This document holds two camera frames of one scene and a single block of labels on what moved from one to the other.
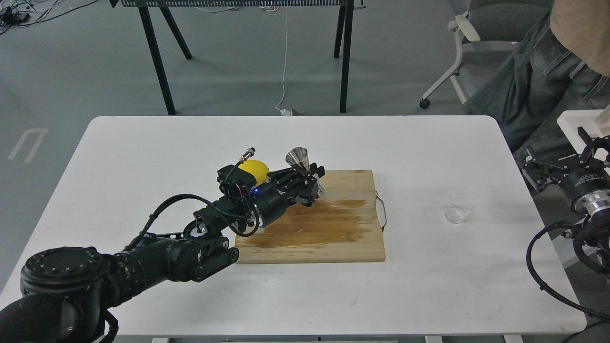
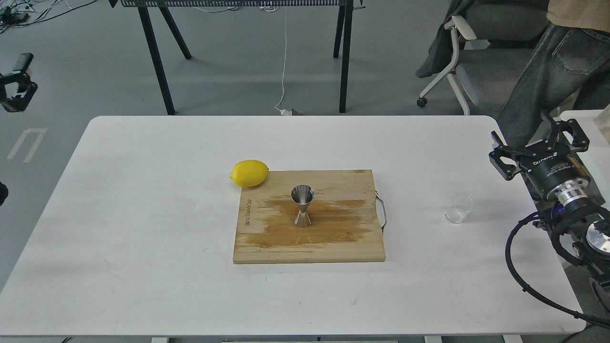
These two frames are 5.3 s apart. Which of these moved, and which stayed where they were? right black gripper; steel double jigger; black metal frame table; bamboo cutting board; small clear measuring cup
Moved: right black gripper; steel double jigger
Stayed: bamboo cutting board; black metal frame table; small clear measuring cup
